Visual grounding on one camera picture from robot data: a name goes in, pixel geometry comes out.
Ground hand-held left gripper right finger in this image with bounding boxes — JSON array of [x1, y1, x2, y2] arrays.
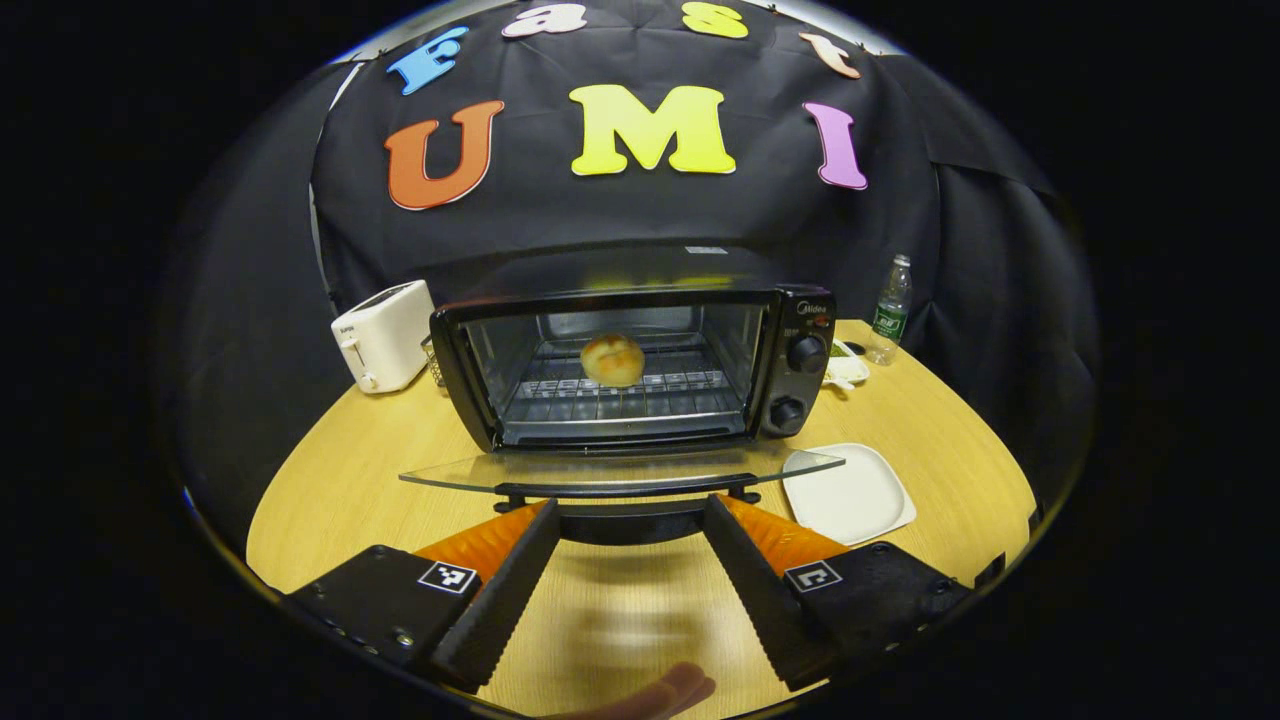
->
[[703, 493, 976, 693]]

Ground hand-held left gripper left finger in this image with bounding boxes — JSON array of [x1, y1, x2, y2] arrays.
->
[[285, 498, 563, 693]]

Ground golden bread bun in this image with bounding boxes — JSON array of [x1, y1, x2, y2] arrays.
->
[[580, 332, 646, 389]]

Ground black electric oven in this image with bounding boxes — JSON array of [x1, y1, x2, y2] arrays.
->
[[398, 245, 847, 546]]

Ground white square plate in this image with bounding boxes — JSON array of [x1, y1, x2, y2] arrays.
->
[[781, 443, 918, 547]]

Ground white divided snack dish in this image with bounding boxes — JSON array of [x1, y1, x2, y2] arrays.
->
[[825, 340, 871, 391]]

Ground white toaster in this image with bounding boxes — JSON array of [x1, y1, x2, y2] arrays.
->
[[331, 280, 437, 395]]

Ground clear plastic water bottle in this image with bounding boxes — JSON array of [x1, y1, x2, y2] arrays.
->
[[866, 254, 913, 367]]

